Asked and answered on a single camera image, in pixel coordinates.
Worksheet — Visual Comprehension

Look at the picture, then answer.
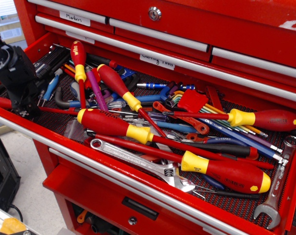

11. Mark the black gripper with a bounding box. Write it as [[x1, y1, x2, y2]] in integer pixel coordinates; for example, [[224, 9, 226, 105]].
[[0, 36, 41, 119]]

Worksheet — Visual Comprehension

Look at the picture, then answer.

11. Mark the thin red yellow screwdriver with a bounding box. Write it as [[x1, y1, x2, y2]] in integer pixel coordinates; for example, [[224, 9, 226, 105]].
[[0, 97, 79, 116]]

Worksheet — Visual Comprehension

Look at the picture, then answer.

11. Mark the large black hex key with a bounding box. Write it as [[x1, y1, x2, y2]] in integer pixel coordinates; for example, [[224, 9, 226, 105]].
[[54, 87, 70, 110]]

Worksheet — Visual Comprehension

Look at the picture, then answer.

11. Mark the blue precision screwdriver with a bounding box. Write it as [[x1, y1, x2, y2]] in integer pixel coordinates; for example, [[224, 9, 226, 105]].
[[37, 69, 63, 107]]

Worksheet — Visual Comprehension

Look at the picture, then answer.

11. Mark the black hex key set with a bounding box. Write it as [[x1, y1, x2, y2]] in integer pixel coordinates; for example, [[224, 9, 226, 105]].
[[34, 47, 70, 80]]

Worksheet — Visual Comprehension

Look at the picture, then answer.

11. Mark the large central red screwdriver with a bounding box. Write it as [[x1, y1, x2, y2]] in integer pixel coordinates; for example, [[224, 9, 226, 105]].
[[77, 109, 274, 169]]

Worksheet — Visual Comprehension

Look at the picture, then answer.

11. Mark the upright red yellow screwdriver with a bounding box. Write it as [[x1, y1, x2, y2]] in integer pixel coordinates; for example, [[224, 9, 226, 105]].
[[71, 41, 87, 109]]

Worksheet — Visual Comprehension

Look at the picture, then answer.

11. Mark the magenta pen tool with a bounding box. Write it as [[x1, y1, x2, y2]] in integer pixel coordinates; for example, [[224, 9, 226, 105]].
[[86, 66, 108, 111]]

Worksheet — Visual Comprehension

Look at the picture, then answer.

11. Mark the black box on floor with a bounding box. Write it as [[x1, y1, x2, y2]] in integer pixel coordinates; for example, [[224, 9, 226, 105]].
[[0, 139, 21, 212]]

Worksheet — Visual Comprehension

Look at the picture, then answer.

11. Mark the medium red yellow screwdriver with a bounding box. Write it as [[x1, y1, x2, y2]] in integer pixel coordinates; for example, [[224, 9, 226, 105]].
[[97, 64, 166, 137]]

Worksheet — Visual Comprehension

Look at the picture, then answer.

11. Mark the white markers label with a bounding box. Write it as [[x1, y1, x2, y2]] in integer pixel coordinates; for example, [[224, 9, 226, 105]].
[[59, 11, 91, 26]]

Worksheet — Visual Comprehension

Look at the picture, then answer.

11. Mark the blue metal bit driver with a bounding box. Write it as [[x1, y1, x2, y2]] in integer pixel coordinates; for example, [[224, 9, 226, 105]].
[[136, 83, 196, 91]]

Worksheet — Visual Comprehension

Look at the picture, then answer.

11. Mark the white cutting tools label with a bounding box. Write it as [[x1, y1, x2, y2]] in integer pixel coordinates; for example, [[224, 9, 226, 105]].
[[140, 54, 175, 70]]

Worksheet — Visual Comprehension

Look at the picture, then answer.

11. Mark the silver cabinet lock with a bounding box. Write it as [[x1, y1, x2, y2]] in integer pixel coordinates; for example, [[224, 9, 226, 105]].
[[148, 6, 162, 21]]

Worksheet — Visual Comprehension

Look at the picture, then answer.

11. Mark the chrome adjustable wrench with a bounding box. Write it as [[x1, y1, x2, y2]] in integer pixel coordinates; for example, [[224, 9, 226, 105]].
[[90, 139, 196, 192]]

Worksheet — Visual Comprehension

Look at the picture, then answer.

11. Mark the rainbow hex key set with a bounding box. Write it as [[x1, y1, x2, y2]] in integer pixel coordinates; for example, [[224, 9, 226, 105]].
[[166, 90, 268, 137]]

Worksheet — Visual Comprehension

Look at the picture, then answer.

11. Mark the red flat stamped wrench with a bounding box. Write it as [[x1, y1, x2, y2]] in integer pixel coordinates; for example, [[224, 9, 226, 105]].
[[153, 101, 210, 135]]

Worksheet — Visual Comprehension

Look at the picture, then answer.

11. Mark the blue long hex key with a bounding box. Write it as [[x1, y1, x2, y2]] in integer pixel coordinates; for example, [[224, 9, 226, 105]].
[[198, 118, 289, 165]]

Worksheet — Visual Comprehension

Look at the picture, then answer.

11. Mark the large front red screwdriver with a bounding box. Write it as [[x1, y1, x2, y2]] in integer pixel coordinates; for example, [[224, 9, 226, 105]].
[[96, 133, 271, 194]]

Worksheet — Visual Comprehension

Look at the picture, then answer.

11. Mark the black red slim screwdriver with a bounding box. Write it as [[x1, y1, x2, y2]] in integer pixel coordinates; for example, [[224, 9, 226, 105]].
[[185, 142, 259, 160]]

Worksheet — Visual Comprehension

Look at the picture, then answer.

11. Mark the red tool chest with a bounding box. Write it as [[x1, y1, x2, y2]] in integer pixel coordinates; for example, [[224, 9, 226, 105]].
[[0, 0, 296, 235]]

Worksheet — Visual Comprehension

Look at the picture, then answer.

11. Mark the right red yellow screwdriver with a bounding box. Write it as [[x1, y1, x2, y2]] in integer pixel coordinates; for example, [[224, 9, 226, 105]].
[[163, 109, 296, 132]]

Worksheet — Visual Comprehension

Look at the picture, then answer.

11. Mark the chrome combination wrench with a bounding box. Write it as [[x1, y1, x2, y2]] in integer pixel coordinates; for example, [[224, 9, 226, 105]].
[[254, 135, 296, 230]]

